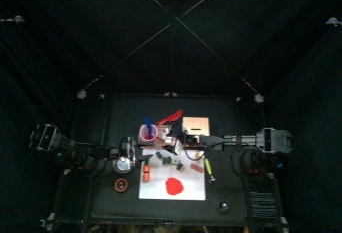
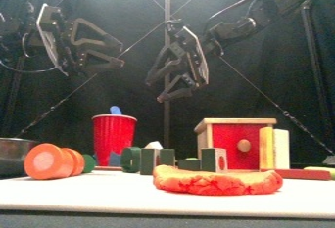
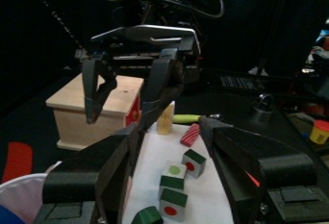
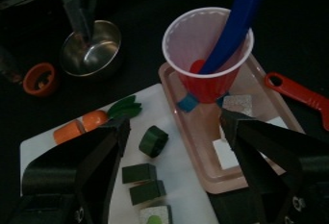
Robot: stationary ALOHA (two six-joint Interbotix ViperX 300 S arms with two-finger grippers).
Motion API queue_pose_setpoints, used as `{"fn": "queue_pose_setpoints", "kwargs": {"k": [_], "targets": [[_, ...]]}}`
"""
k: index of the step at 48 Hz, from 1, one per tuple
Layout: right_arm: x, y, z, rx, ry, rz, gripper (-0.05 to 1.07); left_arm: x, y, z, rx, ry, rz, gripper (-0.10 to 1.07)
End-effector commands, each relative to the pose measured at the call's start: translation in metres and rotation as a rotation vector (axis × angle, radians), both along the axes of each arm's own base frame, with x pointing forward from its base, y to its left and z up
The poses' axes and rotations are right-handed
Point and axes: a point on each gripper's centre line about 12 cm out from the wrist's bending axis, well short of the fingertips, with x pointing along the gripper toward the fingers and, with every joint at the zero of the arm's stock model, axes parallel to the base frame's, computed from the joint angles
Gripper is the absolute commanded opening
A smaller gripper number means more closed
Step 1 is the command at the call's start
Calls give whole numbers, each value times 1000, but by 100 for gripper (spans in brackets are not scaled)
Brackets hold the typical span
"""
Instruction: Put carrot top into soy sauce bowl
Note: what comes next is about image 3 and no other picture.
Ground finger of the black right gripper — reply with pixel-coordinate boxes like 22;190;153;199
82;58;118;125
139;48;186;133

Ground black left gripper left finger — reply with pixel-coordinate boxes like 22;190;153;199
34;123;146;224

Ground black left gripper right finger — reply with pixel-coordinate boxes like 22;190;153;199
198;115;329;224

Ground cream wooden block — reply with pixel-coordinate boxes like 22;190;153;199
155;101;177;136

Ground light wooden box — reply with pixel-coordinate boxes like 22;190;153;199
46;72;146;152

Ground white cutting board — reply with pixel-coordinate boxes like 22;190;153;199
121;123;236;224

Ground red white striped toy piece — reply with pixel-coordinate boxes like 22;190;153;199
180;122;202;148

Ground red plastic toy knife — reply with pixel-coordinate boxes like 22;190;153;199
2;141;35;184

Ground green white cube red dot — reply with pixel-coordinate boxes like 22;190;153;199
181;148;209;180
158;187;189;223

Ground printed label sheet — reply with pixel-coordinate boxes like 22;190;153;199
218;74;258;91

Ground yellow tub red lid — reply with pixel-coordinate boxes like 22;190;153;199
309;119;329;145

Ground dark green toy piece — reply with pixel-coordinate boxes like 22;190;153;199
130;205;165;224

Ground blue plastic utensil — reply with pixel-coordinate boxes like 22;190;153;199
0;204;27;224

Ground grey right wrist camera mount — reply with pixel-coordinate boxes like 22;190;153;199
90;24;202;54

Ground yellow-green handled toy knife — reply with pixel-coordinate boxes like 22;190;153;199
173;112;224;125

